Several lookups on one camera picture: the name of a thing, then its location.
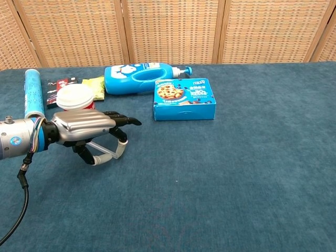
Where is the woven bamboo folding screen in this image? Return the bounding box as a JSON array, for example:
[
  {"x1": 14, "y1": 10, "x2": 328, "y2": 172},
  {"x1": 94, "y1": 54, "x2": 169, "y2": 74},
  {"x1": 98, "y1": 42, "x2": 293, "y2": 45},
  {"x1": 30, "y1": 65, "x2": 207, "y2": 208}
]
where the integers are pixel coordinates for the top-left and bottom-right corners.
[{"x1": 0, "y1": 0, "x2": 336, "y2": 71}]

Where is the translucent white drinking straw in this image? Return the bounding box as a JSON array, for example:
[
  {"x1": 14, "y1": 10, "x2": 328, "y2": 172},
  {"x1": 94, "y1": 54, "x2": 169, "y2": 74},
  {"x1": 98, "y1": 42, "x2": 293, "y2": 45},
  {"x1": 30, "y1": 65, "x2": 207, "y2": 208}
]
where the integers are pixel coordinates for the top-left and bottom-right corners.
[{"x1": 86, "y1": 141, "x2": 119, "y2": 159}]

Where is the light blue plastic film roll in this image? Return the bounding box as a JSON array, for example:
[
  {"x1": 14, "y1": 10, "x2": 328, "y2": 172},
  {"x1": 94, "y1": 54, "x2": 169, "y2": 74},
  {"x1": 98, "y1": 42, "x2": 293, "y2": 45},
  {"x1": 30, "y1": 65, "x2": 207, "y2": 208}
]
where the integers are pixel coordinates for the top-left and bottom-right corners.
[{"x1": 24, "y1": 68, "x2": 46, "y2": 120}]

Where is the dark blue table mat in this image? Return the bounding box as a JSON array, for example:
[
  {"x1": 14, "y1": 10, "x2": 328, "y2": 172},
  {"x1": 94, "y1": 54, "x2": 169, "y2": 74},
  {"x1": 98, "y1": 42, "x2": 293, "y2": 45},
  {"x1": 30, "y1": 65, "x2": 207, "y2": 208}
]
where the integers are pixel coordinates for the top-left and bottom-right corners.
[{"x1": 0, "y1": 61, "x2": 336, "y2": 252}]

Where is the black red printed packet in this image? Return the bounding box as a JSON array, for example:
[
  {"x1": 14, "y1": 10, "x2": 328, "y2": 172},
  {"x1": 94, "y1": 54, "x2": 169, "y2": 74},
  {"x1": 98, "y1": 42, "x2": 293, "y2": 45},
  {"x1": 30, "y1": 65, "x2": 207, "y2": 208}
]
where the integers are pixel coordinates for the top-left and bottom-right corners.
[{"x1": 46, "y1": 77, "x2": 80, "y2": 110}]

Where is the yellow green snack packet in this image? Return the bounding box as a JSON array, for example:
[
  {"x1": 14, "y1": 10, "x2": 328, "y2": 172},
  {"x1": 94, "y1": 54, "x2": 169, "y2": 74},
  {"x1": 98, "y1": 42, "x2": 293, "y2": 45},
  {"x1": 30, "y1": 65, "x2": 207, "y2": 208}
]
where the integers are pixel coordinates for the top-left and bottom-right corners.
[{"x1": 81, "y1": 76, "x2": 106, "y2": 102}]

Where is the blue pump detergent bottle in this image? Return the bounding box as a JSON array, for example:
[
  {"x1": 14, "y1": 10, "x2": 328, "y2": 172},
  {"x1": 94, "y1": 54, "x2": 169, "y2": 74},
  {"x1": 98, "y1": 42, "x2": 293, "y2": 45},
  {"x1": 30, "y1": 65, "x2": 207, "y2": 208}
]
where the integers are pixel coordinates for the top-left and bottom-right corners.
[{"x1": 103, "y1": 62, "x2": 193, "y2": 96}]

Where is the blue cookie box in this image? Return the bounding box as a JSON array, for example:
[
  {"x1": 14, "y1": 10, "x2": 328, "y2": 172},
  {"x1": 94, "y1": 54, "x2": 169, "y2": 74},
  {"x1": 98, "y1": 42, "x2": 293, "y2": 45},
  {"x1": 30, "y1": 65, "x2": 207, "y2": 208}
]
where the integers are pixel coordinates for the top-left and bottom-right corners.
[{"x1": 153, "y1": 78, "x2": 217, "y2": 122}]

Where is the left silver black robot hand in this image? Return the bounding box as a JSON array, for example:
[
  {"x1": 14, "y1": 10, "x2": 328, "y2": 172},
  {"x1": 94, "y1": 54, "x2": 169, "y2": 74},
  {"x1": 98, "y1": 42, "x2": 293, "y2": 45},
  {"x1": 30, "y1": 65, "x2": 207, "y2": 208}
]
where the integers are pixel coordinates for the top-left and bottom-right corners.
[{"x1": 41, "y1": 109, "x2": 142, "y2": 166}]

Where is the white plastic cup lid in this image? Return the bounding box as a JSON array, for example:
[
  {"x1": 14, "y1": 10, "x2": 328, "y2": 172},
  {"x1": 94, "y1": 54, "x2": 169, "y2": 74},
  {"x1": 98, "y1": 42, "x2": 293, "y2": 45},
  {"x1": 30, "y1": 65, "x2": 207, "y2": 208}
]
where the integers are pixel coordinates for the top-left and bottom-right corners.
[{"x1": 56, "y1": 83, "x2": 95, "y2": 110}]

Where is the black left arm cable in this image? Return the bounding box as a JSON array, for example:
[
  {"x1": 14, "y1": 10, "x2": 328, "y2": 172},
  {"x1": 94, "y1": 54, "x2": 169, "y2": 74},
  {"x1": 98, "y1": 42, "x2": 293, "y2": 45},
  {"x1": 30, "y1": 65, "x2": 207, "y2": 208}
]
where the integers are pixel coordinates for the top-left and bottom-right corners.
[{"x1": 0, "y1": 151, "x2": 35, "y2": 245}]

